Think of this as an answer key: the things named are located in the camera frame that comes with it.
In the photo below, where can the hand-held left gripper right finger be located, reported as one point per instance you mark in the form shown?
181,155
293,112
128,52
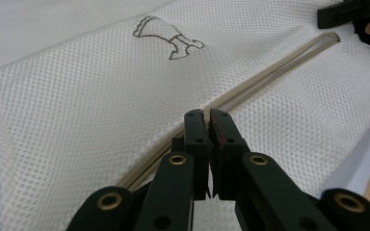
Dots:
229,150

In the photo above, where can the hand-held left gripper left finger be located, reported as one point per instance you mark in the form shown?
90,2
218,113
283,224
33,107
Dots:
197,150

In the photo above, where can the cream mesh laundry bag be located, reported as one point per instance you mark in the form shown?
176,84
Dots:
109,112

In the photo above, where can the white foam board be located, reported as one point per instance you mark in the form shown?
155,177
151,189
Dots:
359,154

